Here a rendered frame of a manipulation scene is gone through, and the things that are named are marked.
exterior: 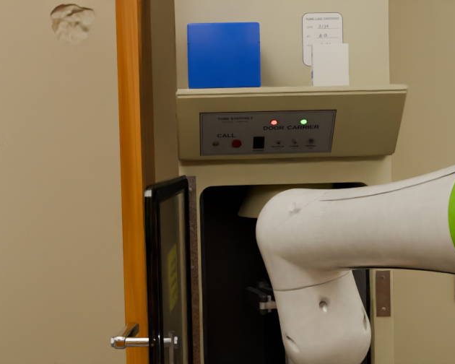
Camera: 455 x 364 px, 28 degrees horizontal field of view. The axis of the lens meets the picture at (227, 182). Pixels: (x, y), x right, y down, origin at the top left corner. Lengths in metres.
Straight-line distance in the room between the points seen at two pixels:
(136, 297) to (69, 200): 0.55
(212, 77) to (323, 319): 0.37
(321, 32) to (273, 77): 0.10
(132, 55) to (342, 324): 0.47
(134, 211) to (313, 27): 0.38
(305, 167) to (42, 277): 0.68
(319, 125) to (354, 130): 0.05
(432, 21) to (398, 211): 0.99
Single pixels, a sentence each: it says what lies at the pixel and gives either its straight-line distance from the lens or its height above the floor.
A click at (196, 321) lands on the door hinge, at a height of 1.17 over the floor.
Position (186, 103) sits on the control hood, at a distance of 1.25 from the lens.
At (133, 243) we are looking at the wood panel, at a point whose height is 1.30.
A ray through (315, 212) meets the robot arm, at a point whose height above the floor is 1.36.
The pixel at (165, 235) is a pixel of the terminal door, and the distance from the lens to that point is 1.14.
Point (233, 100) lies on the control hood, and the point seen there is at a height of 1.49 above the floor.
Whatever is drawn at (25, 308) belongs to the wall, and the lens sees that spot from 1.85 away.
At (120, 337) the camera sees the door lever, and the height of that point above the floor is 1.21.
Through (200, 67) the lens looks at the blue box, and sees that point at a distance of 1.25.
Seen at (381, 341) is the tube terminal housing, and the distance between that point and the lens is 1.42.
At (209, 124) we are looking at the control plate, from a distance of 1.28.
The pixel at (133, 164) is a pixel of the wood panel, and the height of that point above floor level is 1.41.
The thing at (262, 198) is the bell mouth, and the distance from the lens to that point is 1.41.
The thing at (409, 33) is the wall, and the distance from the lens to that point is 1.85.
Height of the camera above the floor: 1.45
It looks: 3 degrees down
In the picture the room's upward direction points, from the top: 1 degrees counter-clockwise
